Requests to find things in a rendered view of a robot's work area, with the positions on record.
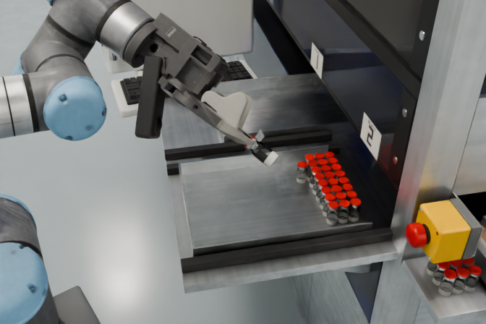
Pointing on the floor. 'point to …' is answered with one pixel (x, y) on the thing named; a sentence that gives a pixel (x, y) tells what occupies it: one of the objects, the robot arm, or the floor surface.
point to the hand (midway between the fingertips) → (243, 142)
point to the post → (437, 125)
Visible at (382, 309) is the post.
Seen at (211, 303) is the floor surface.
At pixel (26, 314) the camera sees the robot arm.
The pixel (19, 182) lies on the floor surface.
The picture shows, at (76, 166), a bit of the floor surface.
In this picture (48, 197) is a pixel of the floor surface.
